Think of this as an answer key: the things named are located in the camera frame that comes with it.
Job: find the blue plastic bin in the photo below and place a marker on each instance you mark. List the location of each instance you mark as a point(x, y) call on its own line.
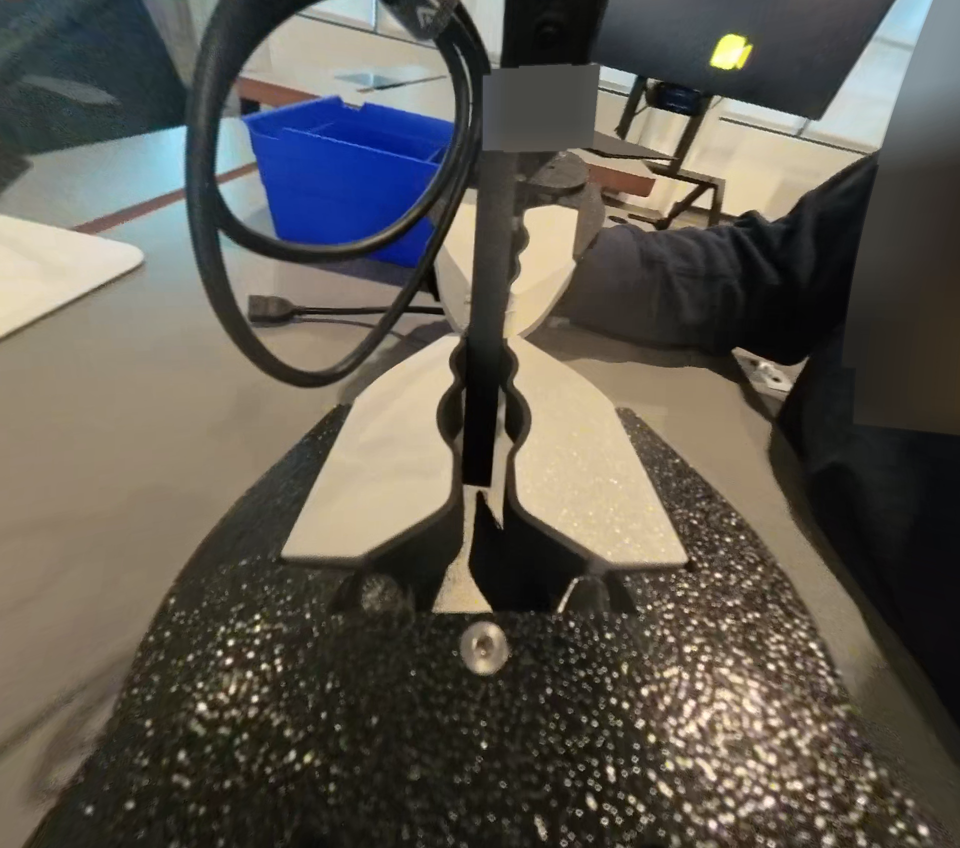
point(337, 188)

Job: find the person's right forearm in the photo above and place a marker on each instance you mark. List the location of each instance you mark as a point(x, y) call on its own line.
point(712, 285)

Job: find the black monitor stand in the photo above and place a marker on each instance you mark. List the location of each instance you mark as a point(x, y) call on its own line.
point(684, 143)

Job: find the black office chair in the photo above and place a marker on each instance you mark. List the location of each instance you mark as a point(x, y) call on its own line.
point(97, 83)

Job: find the white board stand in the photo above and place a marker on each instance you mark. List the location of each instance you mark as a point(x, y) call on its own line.
point(60, 270)

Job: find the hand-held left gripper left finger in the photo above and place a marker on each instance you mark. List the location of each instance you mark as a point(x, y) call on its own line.
point(375, 480)

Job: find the small metal bracket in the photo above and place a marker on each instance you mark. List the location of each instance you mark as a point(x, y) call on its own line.
point(765, 372)

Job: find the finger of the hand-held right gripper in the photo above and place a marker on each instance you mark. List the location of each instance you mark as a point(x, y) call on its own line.
point(547, 270)
point(454, 293)

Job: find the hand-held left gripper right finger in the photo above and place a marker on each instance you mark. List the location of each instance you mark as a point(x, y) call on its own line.
point(592, 480)

